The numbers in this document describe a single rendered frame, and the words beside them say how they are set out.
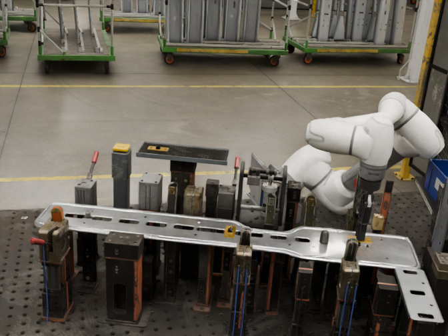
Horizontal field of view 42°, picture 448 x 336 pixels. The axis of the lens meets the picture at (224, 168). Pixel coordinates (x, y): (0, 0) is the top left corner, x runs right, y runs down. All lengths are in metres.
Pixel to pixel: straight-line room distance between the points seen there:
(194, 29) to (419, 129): 6.76
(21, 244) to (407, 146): 1.70
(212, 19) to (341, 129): 7.35
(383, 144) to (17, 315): 1.40
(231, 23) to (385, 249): 7.40
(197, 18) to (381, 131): 7.18
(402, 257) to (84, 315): 1.15
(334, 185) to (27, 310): 1.49
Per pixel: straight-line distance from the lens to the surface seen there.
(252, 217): 2.35
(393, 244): 2.25
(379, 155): 1.99
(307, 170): 2.90
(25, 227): 2.83
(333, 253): 2.11
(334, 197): 2.90
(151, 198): 2.28
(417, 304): 1.95
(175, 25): 8.96
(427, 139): 2.53
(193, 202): 2.25
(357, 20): 10.20
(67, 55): 8.10
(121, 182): 2.49
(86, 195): 2.35
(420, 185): 2.73
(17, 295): 2.39
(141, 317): 2.22
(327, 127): 2.01
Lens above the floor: 2.05
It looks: 23 degrees down
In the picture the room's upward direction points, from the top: 4 degrees clockwise
